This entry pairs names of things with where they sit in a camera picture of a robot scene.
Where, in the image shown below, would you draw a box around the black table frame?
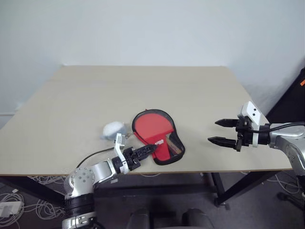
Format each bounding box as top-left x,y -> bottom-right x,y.
0,169 -> 294,211

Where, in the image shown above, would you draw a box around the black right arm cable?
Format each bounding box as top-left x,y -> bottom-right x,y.
252,122 -> 305,133

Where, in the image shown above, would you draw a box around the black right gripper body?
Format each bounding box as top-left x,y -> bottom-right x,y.
234,116 -> 254,153

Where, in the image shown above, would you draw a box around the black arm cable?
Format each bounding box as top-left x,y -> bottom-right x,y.
252,122 -> 305,133
76,147 -> 115,169

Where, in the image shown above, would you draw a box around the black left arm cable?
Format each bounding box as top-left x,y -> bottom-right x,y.
76,147 -> 115,169

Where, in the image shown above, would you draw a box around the red table tennis paddle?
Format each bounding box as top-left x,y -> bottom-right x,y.
133,113 -> 184,157

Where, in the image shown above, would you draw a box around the white floor cable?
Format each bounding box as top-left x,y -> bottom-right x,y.
274,173 -> 304,196

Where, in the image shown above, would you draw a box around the tangled white floor cables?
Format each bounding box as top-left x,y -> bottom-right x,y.
0,175 -> 66,227

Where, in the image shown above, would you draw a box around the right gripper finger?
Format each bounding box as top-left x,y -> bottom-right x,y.
207,136 -> 238,149
214,118 -> 239,128

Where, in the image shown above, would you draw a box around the white fluffy ball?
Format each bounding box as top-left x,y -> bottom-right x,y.
99,121 -> 129,141

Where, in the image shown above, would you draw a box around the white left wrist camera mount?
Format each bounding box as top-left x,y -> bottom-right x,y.
113,133 -> 129,174

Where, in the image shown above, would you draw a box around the black panel with orange tag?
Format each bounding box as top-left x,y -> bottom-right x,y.
264,67 -> 305,125

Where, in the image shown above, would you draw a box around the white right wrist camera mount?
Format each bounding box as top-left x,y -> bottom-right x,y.
239,101 -> 268,149

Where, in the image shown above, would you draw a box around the white power strip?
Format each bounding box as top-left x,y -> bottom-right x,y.
0,201 -> 22,218

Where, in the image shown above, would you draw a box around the dark rounded shape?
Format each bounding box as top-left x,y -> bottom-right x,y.
125,208 -> 151,229
182,208 -> 215,229

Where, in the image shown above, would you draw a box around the black paddle case red lining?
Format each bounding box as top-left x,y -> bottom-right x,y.
125,108 -> 186,166

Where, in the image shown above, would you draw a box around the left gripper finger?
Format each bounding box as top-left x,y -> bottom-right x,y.
139,148 -> 158,161
136,144 -> 158,156

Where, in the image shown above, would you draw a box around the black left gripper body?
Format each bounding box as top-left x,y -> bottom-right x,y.
122,147 -> 142,171

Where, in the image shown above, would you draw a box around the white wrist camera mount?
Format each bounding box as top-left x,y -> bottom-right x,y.
239,101 -> 268,149
113,133 -> 129,174

